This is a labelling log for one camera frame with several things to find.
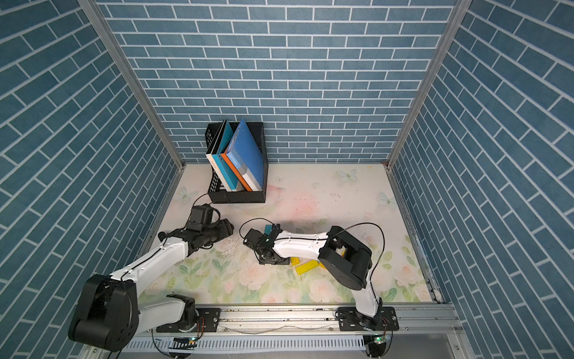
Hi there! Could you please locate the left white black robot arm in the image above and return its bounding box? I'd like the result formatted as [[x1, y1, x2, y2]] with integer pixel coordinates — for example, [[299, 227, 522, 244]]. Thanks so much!
[[68, 204, 234, 352]]

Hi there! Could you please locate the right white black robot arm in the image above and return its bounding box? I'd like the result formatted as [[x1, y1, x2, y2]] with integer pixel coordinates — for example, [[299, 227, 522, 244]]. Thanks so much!
[[243, 224, 384, 330]]

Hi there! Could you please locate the black mesh file holder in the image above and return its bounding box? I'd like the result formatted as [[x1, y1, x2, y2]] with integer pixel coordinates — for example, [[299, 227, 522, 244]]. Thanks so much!
[[205, 120, 268, 203]]

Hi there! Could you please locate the white book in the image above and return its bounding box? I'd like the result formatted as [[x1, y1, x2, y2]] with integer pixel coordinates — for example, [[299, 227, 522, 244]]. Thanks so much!
[[206, 120, 231, 191]]

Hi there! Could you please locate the orange book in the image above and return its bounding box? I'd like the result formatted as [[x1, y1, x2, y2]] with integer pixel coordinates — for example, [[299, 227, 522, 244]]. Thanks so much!
[[221, 153, 252, 191]]

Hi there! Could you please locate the large blue folder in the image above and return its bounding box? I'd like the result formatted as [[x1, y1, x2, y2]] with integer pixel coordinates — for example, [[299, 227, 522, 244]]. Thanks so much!
[[225, 121, 265, 191]]

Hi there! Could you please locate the teal book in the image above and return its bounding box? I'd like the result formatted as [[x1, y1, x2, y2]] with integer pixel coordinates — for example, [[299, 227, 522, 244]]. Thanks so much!
[[217, 121, 244, 191]]

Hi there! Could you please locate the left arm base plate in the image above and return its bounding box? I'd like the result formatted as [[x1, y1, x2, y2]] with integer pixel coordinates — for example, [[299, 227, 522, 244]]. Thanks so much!
[[155, 308, 221, 334]]

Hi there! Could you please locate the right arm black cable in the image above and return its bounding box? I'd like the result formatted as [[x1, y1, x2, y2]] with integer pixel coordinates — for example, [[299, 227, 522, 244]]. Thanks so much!
[[340, 221, 387, 288]]

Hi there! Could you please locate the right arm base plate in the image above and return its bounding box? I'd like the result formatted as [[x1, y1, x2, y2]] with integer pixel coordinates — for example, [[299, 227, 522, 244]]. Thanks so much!
[[335, 307, 399, 332]]

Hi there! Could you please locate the white slotted cable duct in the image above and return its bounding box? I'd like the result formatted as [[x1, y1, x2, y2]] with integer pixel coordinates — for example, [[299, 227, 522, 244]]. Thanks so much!
[[122, 335, 365, 354]]

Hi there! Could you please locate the aluminium mounting rail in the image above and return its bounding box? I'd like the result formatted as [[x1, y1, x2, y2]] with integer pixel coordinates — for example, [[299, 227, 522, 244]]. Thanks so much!
[[89, 304, 467, 337]]

